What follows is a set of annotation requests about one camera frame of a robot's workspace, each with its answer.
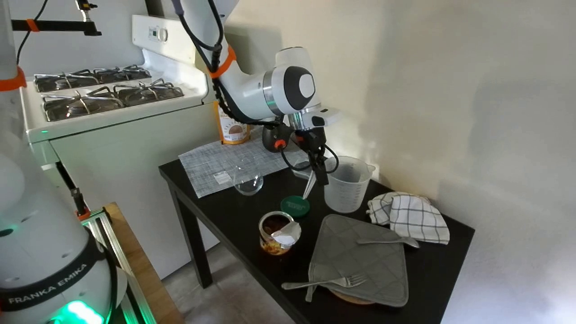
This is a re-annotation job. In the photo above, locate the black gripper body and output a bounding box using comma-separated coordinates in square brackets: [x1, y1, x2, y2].
[270, 114, 331, 159]

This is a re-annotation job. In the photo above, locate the clear plastic measuring jug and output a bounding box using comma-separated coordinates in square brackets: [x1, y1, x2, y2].
[300, 155, 378, 216]

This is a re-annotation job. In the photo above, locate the green round lid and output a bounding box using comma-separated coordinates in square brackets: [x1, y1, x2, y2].
[279, 195, 313, 220]

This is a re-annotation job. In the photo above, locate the clear stemless glass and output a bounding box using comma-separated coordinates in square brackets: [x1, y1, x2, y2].
[230, 166, 266, 198]

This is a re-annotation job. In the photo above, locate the orange snack pouch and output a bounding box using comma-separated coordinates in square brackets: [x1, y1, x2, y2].
[216, 101, 257, 148]

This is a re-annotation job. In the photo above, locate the grey woven placemat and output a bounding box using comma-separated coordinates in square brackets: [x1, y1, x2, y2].
[178, 135, 308, 200]

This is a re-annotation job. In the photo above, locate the black table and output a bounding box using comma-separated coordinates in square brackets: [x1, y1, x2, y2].
[158, 139, 477, 324]

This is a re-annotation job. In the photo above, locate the grey quilted pot holder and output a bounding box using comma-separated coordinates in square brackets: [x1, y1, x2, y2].
[306, 215, 410, 310]

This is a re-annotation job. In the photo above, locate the white checkered cloth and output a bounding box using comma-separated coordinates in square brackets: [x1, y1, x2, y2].
[365, 191, 452, 247]

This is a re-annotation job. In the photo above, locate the silver fork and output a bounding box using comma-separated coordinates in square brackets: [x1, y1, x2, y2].
[279, 274, 369, 294]

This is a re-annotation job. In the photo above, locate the black burner grate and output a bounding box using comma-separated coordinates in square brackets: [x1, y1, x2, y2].
[34, 72, 83, 94]
[79, 63, 151, 87]
[41, 96, 93, 123]
[88, 80, 185, 112]

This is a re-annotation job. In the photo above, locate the white stove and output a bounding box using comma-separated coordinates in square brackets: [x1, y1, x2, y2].
[16, 15, 227, 285]

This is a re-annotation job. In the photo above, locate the wooden board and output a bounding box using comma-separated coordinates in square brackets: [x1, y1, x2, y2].
[102, 202, 185, 324]

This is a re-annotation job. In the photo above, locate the black pole with orange tape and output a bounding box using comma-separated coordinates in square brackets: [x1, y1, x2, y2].
[54, 161, 93, 224]

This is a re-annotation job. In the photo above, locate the black boom with orange tape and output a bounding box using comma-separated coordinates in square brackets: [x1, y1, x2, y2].
[9, 0, 102, 38]

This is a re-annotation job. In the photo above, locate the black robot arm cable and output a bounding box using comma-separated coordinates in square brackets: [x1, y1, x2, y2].
[171, 0, 342, 177]

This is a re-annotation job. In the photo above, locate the silver utensil handle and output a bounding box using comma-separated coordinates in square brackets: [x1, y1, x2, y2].
[302, 283, 320, 305]

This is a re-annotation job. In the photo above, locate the aluminium rail frame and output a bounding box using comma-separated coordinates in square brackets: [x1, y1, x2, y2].
[79, 206, 158, 324]

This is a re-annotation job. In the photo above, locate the thin black hanging cable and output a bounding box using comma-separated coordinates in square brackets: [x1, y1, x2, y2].
[14, 0, 50, 71]

